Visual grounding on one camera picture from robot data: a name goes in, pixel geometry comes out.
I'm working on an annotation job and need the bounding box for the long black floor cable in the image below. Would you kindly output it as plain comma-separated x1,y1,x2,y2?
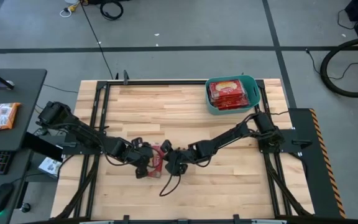
79,0,115,80

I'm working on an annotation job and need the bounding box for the black computer mouse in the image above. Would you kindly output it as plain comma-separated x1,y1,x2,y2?
0,182,16,215

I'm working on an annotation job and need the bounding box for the black platform with yellow stripes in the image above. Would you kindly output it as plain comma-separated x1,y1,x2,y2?
289,108,347,219

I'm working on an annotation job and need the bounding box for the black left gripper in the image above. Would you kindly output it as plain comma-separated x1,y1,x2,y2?
126,137,155,180

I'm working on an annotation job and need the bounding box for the black rectangular box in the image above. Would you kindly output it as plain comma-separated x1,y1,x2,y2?
22,132,63,161

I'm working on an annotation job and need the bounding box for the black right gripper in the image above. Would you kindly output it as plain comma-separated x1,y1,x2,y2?
160,139,190,177

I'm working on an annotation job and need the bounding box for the large black hoop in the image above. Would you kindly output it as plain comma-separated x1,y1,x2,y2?
319,36,358,99

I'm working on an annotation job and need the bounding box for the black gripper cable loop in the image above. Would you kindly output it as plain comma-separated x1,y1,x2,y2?
159,174,182,197

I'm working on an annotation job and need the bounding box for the black aluminium table frame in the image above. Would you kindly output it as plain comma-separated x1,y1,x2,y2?
54,70,313,224

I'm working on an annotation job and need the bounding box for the white and yellow power cable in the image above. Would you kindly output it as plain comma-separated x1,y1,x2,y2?
59,0,88,18

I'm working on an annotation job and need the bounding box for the coiled black cable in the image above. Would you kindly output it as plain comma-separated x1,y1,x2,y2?
99,0,124,21

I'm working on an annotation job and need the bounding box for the teal plastic basket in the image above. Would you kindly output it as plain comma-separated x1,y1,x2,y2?
204,75,261,116

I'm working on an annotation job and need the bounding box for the white printed leaflet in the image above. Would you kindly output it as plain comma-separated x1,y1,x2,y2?
38,157,62,177

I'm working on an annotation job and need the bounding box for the orange snack bag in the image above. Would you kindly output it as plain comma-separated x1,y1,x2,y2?
0,102,21,133

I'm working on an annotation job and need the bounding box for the black office desk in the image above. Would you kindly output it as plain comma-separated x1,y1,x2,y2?
0,68,48,224

